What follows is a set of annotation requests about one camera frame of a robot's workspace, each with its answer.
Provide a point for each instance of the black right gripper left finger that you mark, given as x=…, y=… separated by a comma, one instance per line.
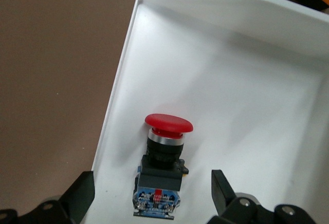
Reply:
x=77, y=198

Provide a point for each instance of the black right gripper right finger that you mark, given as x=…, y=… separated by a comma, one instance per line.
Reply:
x=222, y=195

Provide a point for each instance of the red mushroom push button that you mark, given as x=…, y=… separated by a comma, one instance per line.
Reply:
x=168, y=123

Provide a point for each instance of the white plastic drawer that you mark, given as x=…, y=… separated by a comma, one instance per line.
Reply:
x=231, y=93

